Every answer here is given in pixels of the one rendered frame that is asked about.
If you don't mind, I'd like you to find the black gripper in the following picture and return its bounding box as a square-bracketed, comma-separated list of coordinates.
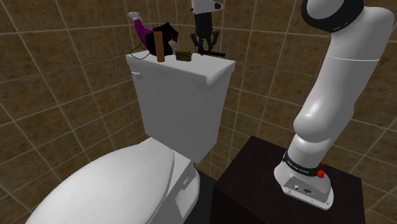
[190, 11, 221, 55]

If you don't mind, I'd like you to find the black pen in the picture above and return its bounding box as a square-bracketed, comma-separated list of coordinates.
[203, 50, 226, 58]

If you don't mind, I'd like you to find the olive brown block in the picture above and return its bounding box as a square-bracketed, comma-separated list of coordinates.
[175, 50, 193, 62]

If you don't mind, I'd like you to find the purple and black toy figure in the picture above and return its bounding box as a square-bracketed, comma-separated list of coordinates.
[127, 11, 181, 60]

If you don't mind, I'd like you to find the brown wooden cylinder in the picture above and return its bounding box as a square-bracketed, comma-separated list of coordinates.
[153, 31, 165, 63]

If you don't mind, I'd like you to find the white toilet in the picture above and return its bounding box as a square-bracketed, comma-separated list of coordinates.
[25, 50, 236, 224]

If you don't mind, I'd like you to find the dark robot stand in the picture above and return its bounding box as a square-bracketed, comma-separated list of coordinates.
[209, 135, 366, 224]

